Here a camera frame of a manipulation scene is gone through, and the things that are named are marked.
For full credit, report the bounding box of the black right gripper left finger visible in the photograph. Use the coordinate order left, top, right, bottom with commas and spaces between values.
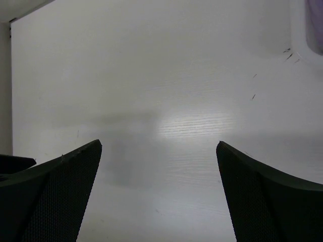
1, 140, 102, 241

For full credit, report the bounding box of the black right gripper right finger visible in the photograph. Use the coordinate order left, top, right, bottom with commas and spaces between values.
216, 141, 322, 241

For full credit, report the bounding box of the purple t shirt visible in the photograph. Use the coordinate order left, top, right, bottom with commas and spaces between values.
305, 0, 322, 55

